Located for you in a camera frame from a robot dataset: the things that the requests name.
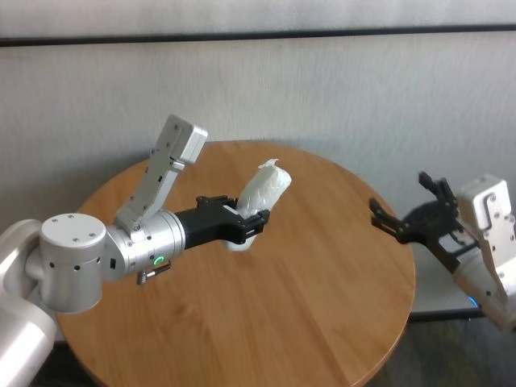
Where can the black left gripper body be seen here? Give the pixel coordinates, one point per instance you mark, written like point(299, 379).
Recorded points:
point(205, 225)

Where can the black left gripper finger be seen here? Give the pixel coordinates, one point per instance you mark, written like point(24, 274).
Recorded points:
point(213, 202)
point(252, 225)

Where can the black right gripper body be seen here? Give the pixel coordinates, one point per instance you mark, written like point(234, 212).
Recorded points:
point(435, 225)

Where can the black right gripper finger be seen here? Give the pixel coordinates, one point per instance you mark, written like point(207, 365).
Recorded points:
point(389, 225)
point(441, 191)

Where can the white plastic-wrapped sandbag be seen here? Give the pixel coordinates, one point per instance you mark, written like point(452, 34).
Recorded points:
point(264, 189)

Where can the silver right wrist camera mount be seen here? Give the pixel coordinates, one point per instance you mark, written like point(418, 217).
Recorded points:
point(489, 217)

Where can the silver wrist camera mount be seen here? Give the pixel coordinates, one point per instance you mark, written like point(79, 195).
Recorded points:
point(489, 217)
point(161, 173)

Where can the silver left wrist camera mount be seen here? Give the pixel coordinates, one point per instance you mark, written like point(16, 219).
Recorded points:
point(161, 173)

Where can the black wall rail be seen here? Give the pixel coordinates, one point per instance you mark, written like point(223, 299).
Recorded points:
point(258, 34)

